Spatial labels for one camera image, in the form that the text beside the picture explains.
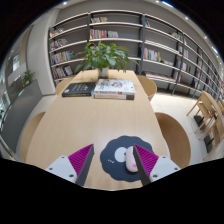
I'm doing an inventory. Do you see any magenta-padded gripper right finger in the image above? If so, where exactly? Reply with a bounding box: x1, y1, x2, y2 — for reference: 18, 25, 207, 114
132, 143, 181, 187

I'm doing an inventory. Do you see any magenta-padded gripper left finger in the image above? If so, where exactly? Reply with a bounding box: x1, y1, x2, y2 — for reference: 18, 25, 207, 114
44, 143, 95, 187

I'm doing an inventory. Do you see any pale pink computer mouse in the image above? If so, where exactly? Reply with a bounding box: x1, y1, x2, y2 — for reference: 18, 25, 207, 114
124, 145, 139, 174

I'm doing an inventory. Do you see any dark cloud-shaped mouse pad with eyes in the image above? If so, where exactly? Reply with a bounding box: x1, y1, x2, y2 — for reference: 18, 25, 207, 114
99, 135, 156, 183

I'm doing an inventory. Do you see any round-backed wooden chair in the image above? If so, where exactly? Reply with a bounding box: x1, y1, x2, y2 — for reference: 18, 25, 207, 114
154, 112, 192, 169
54, 77, 76, 96
136, 74, 158, 102

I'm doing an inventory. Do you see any black book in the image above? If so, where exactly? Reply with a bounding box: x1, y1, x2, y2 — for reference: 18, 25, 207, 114
61, 81, 98, 98

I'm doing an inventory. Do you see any small potted floor plant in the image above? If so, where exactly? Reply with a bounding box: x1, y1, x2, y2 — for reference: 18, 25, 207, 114
20, 69, 36, 88

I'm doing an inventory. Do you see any green potted plant white pot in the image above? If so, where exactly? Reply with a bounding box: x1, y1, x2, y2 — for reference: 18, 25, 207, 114
74, 40, 139, 79

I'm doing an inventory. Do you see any grey bookshelf unit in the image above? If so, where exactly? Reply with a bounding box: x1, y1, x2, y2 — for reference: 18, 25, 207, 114
48, 9, 224, 101

